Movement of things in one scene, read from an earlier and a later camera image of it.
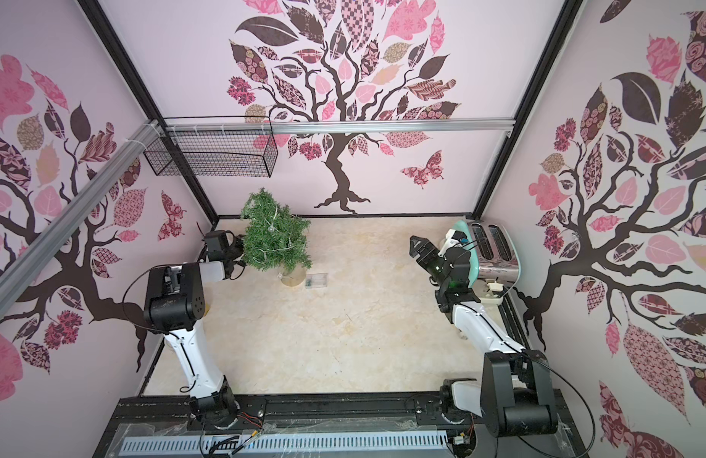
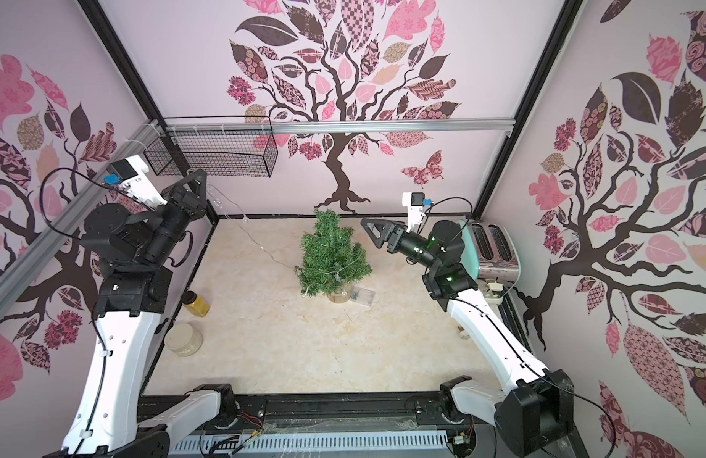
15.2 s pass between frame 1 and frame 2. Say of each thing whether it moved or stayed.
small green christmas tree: moved
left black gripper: moved
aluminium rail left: stayed
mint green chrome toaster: stayed
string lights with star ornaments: moved
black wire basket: stayed
